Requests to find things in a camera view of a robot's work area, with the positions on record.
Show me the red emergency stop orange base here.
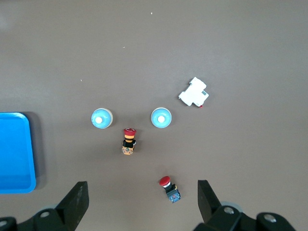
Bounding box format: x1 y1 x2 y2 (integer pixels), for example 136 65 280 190
121 128 137 155

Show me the blue bell white button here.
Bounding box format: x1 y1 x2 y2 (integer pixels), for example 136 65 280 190
150 107 172 129

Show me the white circuit breaker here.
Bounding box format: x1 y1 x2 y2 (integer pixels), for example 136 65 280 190
178 77 209 108

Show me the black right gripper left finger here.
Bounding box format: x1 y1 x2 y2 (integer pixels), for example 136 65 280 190
0 181 90 231

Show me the light blue round cap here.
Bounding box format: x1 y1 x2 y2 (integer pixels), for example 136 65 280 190
90 108 114 129

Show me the red push button black base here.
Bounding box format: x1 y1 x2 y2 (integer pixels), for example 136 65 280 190
158 176 181 204

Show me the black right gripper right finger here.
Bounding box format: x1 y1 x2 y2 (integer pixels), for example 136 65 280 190
193 180 296 231

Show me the blue plastic tray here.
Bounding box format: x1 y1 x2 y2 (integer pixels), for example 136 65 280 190
0 112 37 194

